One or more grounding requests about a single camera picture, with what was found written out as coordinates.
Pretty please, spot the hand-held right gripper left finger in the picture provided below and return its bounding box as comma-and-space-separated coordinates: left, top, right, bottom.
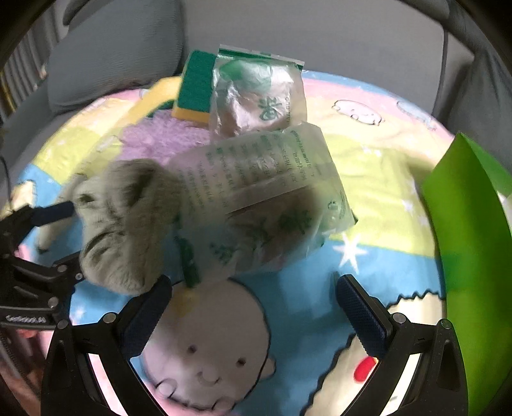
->
42, 275, 174, 416

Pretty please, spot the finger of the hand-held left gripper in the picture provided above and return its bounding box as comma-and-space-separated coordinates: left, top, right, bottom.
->
0, 253, 85, 310
0, 201, 76, 257

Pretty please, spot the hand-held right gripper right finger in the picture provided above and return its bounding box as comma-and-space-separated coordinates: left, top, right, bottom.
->
336, 274, 468, 416

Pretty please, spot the grey fluffy plush toy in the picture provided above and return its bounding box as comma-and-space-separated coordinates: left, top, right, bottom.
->
36, 159, 182, 296

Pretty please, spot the clear plastic bag green print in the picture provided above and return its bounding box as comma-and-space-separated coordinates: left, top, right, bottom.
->
166, 122, 356, 289
210, 47, 308, 139

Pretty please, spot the yellow green sponge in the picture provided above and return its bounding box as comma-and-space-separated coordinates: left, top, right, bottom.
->
172, 50, 220, 129

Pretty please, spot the cartoon printed blanket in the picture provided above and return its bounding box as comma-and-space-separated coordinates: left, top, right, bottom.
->
8, 70, 457, 416

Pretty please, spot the grey ribbed pillow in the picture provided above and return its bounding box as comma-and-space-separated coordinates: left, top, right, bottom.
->
47, 0, 188, 115
436, 52, 512, 161

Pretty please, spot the grey sofa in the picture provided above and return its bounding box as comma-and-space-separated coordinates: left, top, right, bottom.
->
0, 0, 512, 161

